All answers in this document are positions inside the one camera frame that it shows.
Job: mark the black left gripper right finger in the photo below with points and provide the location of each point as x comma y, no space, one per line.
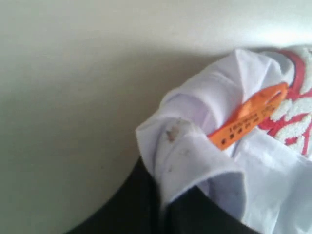
194,213

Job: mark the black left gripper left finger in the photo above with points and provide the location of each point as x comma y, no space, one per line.
133,209

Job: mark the white t-shirt with red lettering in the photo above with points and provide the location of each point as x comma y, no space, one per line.
264,178

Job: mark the orange clothing tag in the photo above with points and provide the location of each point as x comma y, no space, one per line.
248,115

